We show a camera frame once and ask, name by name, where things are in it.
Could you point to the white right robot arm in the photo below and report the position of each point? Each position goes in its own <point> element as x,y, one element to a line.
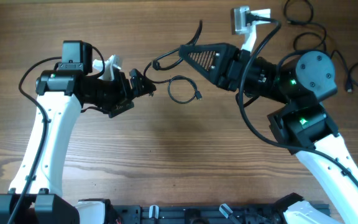
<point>301,82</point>

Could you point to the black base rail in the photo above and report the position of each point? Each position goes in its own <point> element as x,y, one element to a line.
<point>154,214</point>

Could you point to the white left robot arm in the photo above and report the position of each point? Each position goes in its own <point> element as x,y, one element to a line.
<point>63,93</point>

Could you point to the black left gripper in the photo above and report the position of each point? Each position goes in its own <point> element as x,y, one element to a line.
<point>125,97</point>

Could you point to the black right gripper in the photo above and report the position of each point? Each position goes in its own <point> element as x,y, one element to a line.
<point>230,79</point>

